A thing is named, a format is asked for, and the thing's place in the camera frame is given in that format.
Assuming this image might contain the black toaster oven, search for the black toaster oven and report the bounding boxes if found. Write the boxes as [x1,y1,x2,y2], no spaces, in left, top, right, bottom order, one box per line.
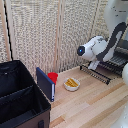
[98,38,128,80]

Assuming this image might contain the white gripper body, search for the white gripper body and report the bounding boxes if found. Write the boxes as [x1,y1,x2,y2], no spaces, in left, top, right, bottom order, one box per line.
[87,60,101,71]

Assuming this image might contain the beige woven folding screen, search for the beige woven folding screen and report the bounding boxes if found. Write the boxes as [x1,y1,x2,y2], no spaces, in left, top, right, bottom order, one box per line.
[0,0,128,80]

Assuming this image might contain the yellow food pieces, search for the yellow food pieces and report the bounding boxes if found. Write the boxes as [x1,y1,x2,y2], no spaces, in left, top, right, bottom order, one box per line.
[65,78,79,88]

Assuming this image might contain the dark blue binder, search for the dark blue binder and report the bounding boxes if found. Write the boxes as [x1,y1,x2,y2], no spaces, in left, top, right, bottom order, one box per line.
[35,66,56,103]

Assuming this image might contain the red plastic cup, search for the red plastic cup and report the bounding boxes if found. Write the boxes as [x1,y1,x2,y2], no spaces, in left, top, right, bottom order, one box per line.
[47,71,59,86]

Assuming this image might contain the black wire oven tray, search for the black wire oven tray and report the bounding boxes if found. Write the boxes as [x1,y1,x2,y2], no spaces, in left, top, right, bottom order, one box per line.
[79,64,112,86]

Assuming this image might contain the black fabric storage box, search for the black fabric storage box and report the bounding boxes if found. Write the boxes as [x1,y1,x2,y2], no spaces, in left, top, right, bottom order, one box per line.
[0,59,52,128]

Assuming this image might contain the white bowl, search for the white bowl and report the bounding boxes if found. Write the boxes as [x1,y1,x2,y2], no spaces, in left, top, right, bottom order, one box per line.
[63,77,81,92]

